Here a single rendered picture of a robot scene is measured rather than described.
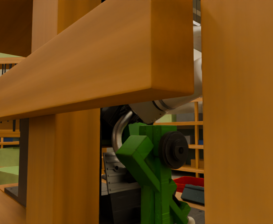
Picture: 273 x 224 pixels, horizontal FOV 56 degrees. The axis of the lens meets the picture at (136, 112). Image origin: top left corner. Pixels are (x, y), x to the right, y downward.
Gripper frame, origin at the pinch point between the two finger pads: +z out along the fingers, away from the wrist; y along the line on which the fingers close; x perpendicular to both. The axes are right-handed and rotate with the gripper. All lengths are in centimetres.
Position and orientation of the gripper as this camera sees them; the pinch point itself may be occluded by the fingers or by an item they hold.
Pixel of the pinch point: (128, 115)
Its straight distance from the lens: 82.5
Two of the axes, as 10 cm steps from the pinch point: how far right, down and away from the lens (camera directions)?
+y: -6.6, -7.2, -2.4
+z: -6.2, 3.2, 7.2
